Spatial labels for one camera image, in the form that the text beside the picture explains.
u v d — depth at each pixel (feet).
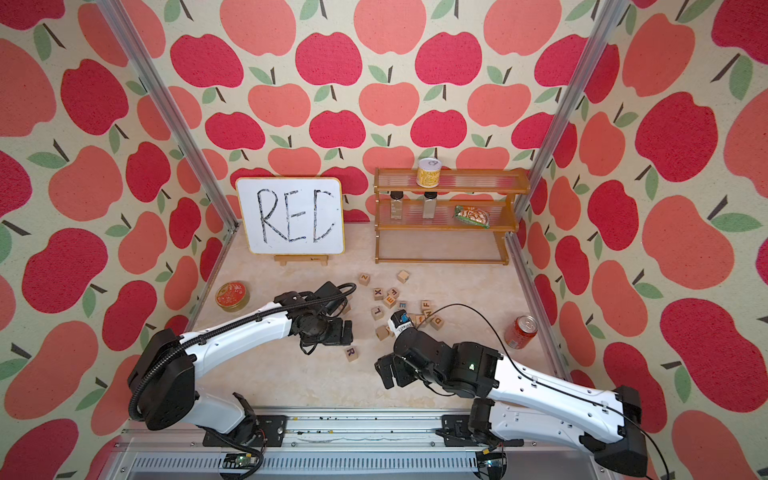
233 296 3.15
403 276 3.41
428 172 2.90
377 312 3.06
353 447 2.39
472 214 3.14
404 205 3.25
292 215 3.23
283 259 3.45
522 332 2.66
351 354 2.77
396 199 3.14
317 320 2.07
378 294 3.22
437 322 2.98
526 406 1.55
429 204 3.21
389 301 3.14
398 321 2.05
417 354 1.64
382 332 2.97
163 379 1.39
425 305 3.13
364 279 3.33
